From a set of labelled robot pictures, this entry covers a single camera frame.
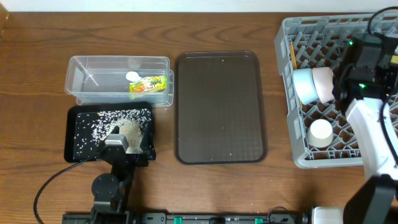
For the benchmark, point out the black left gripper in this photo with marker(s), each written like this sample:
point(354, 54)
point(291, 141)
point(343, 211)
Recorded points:
point(125, 154)

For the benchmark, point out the rice leftovers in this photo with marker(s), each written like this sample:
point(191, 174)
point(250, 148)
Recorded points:
point(93, 127)

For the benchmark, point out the green snack wrapper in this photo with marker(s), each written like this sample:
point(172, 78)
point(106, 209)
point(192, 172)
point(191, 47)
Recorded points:
point(149, 84)

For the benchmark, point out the white tissue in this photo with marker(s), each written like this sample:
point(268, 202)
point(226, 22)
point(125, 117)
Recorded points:
point(133, 77)

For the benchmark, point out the wooden chopstick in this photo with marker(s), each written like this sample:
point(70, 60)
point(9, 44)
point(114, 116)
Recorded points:
point(292, 55)

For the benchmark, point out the blue bowl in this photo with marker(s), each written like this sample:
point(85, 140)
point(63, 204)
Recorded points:
point(304, 85)

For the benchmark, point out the white cup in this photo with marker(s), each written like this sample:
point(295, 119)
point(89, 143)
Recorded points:
point(320, 133)

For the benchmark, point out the yellow plate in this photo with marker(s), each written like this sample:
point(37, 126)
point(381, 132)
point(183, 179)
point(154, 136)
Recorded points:
point(394, 60)

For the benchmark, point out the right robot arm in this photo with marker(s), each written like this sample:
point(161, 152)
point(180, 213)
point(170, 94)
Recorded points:
point(364, 94)

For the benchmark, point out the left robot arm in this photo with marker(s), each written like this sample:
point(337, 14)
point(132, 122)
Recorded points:
point(111, 190)

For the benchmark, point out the grey dishwasher rack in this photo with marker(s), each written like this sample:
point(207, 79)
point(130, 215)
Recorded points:
point(322, 41)

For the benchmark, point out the black plastic tray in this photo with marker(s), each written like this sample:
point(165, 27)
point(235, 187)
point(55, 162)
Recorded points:
point(74, 111)

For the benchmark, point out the clear plastic bin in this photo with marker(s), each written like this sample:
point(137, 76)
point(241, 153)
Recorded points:
point(102, 79)

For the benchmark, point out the dark brown serving tray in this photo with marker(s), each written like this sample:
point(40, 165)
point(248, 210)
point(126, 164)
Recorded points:
point(219, 108)

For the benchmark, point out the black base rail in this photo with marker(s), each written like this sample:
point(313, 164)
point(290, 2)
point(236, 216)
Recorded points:
point(316, 215)

